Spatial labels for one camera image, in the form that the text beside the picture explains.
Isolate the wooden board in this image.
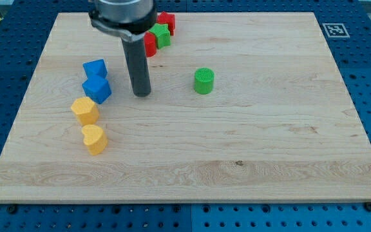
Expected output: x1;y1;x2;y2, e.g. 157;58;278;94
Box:
0;12;371;204

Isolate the red star block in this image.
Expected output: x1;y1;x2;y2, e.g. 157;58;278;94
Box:
157;12;176;36

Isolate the blue cube block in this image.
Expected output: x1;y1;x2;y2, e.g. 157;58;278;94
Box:
82;75;111;104

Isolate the green cylinder block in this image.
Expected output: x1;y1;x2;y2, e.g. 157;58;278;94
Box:
194;67;214;95

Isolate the blue pentagon block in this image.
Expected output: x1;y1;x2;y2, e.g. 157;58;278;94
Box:
82;59;108;79

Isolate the green star block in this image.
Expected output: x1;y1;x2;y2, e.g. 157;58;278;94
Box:
149;23;171;49

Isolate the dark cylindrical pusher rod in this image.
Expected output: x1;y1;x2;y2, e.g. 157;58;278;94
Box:
122;35;151;97

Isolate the yellow heart block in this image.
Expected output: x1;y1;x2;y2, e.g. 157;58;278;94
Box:
81;124;108;155

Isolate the white fiducial marker tag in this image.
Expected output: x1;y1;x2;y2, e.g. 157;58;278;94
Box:
322;23;350;38

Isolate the yellow hexagon block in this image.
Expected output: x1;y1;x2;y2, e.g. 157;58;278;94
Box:
71;97;100;126

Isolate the red rounded block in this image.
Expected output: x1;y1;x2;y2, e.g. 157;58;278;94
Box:
144;32;157;57

